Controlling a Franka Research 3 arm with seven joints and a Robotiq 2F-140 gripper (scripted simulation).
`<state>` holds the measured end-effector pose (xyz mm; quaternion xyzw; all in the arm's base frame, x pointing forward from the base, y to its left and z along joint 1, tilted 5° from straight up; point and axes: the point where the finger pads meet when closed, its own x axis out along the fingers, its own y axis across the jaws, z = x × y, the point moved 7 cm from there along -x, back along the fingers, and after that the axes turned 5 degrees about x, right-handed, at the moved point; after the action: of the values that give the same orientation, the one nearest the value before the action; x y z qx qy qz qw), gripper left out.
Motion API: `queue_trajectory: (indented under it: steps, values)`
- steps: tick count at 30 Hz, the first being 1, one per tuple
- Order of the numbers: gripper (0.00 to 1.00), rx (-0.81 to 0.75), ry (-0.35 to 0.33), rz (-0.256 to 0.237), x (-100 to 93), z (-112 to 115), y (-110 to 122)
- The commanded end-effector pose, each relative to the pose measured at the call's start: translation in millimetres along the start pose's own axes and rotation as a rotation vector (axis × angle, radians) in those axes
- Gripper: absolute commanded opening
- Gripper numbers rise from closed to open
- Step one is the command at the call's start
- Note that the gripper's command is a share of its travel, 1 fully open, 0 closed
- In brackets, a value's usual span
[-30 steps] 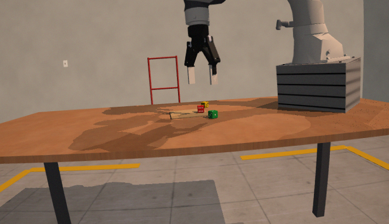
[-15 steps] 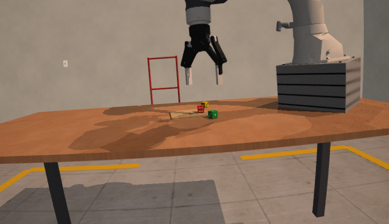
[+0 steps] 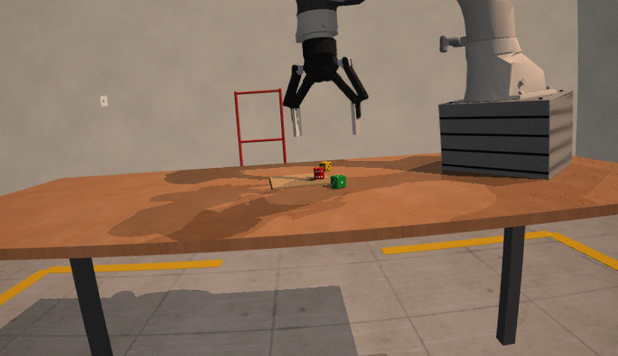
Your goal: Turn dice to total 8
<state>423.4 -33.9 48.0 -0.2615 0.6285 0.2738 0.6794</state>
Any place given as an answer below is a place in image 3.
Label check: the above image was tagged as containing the green die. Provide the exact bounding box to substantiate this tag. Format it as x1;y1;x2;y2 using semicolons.
331;175;346;189

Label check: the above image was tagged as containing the tan mat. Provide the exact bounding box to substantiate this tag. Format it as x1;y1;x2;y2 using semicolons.
270;173;331;190

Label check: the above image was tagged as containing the red die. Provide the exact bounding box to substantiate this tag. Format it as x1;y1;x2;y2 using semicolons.
313;167;325;179

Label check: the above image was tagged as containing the yellow die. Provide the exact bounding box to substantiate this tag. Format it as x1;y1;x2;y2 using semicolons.
319;161;332;171

